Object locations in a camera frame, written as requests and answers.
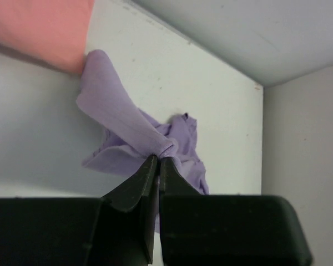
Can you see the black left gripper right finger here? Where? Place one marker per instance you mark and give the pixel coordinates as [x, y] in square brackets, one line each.
[198, 229]

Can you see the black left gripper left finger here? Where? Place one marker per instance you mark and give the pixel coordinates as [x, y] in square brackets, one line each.
[116, 229]

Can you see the purple t-shirt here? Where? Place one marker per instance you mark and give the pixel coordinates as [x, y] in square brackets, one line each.
[131, 135]

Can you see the folded pink t-shirt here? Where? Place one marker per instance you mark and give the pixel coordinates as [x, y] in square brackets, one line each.
[52, 31]

